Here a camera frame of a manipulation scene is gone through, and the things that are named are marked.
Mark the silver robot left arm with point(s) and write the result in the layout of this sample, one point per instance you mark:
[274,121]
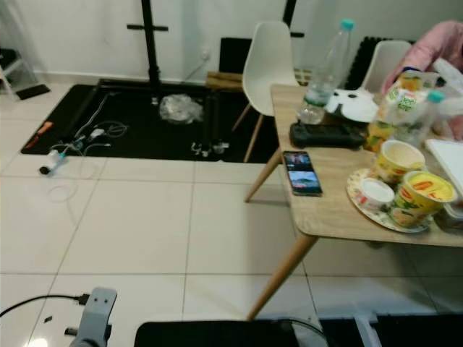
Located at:
[90,343]

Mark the orange hand tool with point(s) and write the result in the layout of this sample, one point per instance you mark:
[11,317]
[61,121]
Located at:
[38,134]

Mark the black flat pad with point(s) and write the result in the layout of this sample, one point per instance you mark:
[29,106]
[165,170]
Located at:
[33,92]

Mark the white metal shelf rack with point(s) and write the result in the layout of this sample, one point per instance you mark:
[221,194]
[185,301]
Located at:
[20,72]

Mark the white charger adapter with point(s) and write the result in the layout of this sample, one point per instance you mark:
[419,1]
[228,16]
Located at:
[96,134]

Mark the black gym floor mat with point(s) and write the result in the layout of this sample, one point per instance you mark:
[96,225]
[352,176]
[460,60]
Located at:
[137,141]

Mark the black metal gantry stand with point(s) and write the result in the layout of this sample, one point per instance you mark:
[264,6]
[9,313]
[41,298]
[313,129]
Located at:
[151,58]

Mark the crumpled clear plastic bag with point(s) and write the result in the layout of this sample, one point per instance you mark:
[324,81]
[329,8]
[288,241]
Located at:
[181,108]

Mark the wooden stool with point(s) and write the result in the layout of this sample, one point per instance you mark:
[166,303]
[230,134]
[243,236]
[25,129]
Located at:
[226,79]

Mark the black kitchen floor mat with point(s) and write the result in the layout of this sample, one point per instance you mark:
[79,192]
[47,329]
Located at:
[210,335]

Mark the black foam panel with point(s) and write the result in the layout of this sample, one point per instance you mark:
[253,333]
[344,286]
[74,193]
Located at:
[237,54]

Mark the white chair wooden legs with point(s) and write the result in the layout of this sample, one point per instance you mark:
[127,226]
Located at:
[269,61]
[383,61]

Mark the black smartphone lit screen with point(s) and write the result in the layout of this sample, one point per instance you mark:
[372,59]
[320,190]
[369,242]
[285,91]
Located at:
[302,173]

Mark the black controller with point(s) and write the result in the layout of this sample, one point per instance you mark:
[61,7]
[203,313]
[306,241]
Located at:
[325,136]

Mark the tall water bottle teal cap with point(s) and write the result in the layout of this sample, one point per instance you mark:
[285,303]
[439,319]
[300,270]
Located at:
[329,65]

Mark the white round lid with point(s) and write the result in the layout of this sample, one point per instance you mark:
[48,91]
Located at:
[354,107]

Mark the patterned round plate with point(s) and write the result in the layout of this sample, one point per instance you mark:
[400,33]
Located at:
[369,213]

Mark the small white tub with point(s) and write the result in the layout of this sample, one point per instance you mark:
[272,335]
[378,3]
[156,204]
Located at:
[377,194]

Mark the open yellow paper cup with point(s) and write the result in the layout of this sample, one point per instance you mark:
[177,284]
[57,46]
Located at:
[398,160]

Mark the orange juice carton green label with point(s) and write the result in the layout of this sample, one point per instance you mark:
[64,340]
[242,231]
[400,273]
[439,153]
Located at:
[394,108]

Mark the yellow printed noodle cup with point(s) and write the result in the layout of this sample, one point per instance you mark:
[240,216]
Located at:
[421,196]

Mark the small bottle teal cap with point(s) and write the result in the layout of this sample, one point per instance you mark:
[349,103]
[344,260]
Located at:
[428,116]

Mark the pink jacket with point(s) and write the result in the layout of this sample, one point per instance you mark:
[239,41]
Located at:
[430,50]

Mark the white styrofoam box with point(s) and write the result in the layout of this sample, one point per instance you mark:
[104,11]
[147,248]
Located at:
[448,163]

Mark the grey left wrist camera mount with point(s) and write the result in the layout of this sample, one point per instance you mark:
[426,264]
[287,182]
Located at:
[98,311]

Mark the white wall socket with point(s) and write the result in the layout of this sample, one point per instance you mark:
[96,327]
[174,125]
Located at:
[206,54]

